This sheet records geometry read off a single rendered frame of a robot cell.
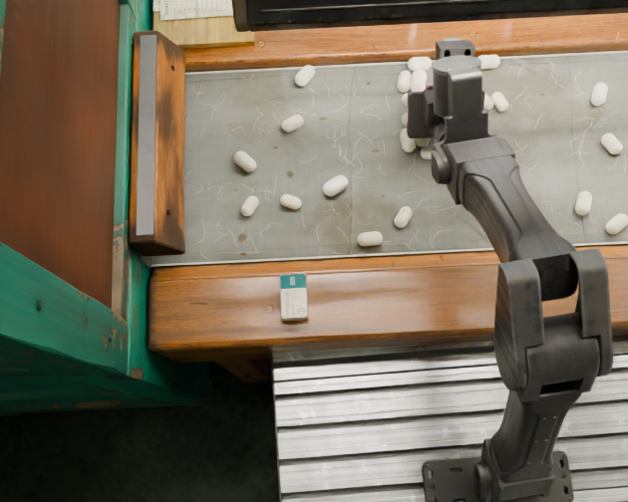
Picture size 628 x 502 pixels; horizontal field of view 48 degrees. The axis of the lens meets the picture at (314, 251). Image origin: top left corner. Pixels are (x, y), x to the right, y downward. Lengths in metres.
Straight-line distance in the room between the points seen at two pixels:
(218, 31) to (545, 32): 0.48
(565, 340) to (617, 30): 0.62
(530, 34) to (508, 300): 0.58
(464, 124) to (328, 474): 0.51
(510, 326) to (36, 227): 0.43
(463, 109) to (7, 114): 0.49
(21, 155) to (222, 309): 0.40
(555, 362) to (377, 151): 0.48
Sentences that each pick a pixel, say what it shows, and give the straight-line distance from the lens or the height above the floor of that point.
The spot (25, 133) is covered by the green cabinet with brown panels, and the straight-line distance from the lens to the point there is 0.66.
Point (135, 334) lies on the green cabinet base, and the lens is 0.92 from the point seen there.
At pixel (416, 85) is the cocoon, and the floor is 0.76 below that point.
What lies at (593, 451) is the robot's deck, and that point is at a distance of 1.09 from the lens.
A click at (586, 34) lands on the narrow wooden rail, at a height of 0.76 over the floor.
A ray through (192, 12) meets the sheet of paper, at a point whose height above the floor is 0.78.
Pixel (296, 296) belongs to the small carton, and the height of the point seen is 0.79.
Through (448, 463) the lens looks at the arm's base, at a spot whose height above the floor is 0.68.
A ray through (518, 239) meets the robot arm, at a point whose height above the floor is 1.05.
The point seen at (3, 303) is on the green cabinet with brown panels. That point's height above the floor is 1.18.
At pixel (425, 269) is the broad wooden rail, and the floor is 0.76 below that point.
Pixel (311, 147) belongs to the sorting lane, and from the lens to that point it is 1.04.
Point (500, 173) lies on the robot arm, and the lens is 0.78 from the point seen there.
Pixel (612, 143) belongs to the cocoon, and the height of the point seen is 0.76.
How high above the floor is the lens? 1.69
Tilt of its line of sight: 75 degrees down
